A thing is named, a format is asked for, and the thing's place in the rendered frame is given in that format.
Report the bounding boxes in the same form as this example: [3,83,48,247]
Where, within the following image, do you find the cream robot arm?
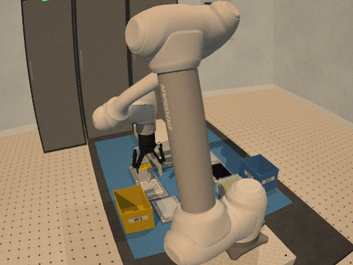
[92,1,268,265]

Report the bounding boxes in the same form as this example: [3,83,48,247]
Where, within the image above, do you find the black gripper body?
[138,133,156,154]

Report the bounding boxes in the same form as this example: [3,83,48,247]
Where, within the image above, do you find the blue flat mat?
[95,128,293,260]

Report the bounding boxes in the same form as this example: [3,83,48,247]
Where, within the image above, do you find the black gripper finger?
[150,142,166,176]
[132,147,147,180]

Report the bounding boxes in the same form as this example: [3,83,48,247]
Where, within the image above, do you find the yellow open-top bin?
[113,185,155,234]

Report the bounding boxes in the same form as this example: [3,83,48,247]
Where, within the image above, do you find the black multi-well plate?
[212,163,231,180]

